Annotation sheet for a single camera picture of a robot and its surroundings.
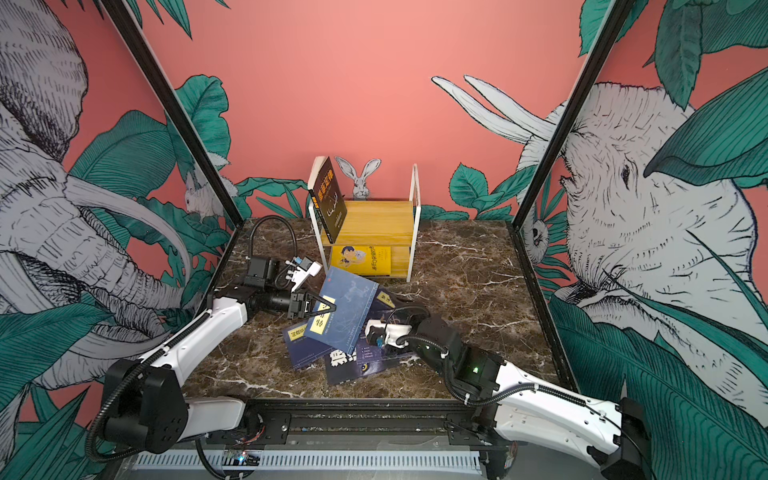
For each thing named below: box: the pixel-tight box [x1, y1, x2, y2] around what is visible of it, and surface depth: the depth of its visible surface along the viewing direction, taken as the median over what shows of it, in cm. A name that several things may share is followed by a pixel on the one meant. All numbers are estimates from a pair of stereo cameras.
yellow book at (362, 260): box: [330, 246, 391, 275], surface depth 103 cm
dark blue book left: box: [282, 322, 333, 369], surface depth 88 cm
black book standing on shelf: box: [307, 156, 348, 245], surface depth 80 cm
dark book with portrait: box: [356, 331, 407, 376], surface depth 85 cm
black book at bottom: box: [325, 354, 400, 385], surface depth 85 cm
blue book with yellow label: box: [305, 266, 379, 355], surface depth 72 cm
